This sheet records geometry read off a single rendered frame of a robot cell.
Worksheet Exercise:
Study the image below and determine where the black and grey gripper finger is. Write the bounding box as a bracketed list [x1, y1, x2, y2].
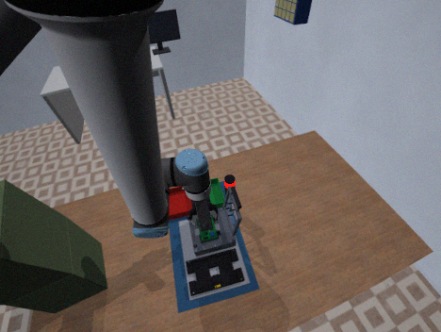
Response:
[188, 210, 198, 225]
[210, 204, 218, 220]

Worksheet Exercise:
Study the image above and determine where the red bin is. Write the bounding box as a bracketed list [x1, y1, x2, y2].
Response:
[169, 186, 193, 220]

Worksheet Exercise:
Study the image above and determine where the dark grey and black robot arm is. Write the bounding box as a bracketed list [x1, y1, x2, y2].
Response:
[0, 0, 213, 239]

